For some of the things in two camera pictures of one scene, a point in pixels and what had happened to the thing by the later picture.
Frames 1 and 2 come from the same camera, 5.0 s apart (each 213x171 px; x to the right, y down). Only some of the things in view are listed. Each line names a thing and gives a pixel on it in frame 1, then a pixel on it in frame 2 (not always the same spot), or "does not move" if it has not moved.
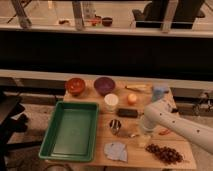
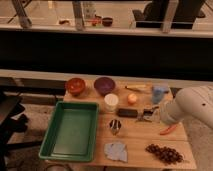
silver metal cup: (115, 125) does not move
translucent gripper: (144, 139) → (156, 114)
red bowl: (75, 86) does not move
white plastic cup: (111, 100) does not move
